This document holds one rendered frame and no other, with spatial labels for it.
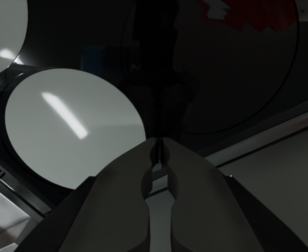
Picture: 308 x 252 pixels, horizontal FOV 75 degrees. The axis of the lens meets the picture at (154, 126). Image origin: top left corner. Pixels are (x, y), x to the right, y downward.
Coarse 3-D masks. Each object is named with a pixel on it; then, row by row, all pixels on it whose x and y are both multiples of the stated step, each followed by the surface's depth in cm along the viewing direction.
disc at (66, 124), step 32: (32, 96) 13; (64, 96) 13; (96, 96) 13; (32, 128) 14; (64, 128) 14; (96, 128) 14; (128, 128) 14; (32, 160) 16; (64, 160) 15; (96, 160) 15
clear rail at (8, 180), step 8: (0, 168) 16; (0, 176) 16; (8, 176) 16; (8, 184) 16; (16, 184) 17; (16, 192) 17; (24, 192) 17; (24, 200) 17; (32, 200) 17; (40, 200) 18; (32, 208) 18; (40, 208) 18; (48, 208) 18; (40, 216) 18
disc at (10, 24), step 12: (0, 0) 11; (12, 0) 11; (24, 0) 11; (0, 12) 11; (12, 12) 11; (24, 12) 11; (0, 24) 11; (12, 24) 11; (24, 24) 11; (0, 36) 12; (12, 36) 12; (24, 36) 12; (0, 48) 12; (12, 48) 12; (0, 60) 12; (12, 60) 12
